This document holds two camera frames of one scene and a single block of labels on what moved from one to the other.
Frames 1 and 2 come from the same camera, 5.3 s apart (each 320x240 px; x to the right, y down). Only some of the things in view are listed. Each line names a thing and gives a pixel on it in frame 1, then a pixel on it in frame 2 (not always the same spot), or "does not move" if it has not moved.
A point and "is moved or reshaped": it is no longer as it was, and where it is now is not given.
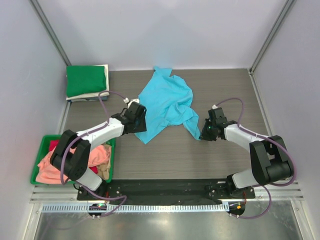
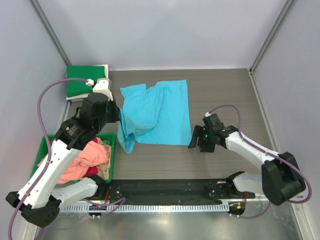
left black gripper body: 140,124 to 111,116
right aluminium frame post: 286,5 does not move
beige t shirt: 103,170 does not move
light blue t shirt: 168,101 is moved or reshaped
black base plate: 172,189 does not move
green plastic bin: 44,149 does not move
